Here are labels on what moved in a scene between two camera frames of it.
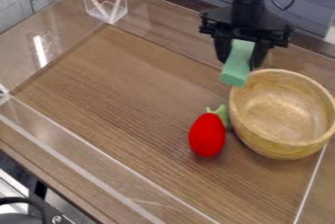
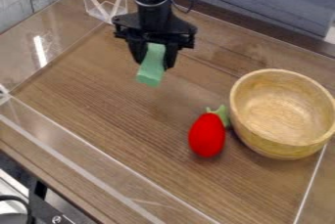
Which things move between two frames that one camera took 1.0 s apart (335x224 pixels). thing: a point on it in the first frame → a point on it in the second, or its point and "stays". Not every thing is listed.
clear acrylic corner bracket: [105, 11] stays
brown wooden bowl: [281, 113] stays
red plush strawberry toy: [206, 132] stays
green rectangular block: [238, 63] → [151, 68]
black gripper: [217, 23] → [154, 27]
